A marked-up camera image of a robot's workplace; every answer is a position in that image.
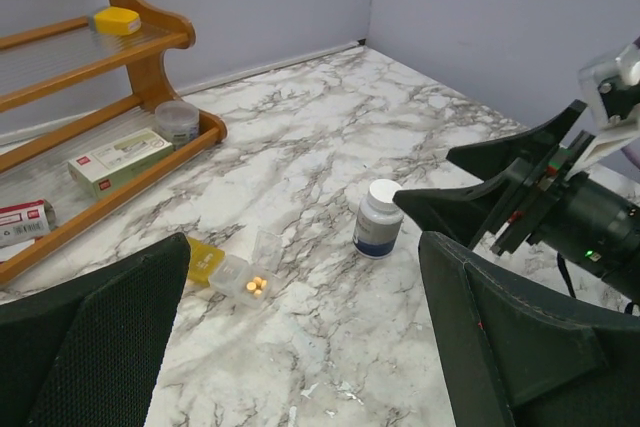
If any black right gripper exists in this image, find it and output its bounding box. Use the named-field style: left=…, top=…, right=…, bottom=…
left=393, top=100, right=597, bottom=257

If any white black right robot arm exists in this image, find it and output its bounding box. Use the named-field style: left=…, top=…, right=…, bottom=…
left=393, top=100, right=639, bottom=312

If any green stapler box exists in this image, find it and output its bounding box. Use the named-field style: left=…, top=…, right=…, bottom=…
left=67, top=128, right=174, bottom=200

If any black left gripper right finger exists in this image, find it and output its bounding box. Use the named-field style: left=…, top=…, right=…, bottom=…
left=419, top=232, right=639, bottom=426

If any orange wooden shelf rack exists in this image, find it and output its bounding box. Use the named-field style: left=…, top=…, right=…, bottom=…
left=1, top=0, right=227, bottom=283

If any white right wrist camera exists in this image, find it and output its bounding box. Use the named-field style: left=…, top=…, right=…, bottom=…
left=568, top=40, right=639, bottom=177

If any yellow clear pill organizer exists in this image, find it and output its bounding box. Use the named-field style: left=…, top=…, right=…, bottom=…
left=187, top=231, right=283, bottom=307

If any white pill bottle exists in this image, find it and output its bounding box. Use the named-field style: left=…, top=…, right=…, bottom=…
left=352, top=179, right=404, bottom=259

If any yellow sticky note block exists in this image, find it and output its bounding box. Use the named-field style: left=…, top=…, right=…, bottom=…
left=90, top=6, right=142, bottom=36

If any red white staple box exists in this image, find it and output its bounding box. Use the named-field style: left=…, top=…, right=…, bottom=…
left=0, top=199, right=56, bottom=263

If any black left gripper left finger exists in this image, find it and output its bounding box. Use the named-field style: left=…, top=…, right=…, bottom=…
left=1, top=233, right=191, bottom=426

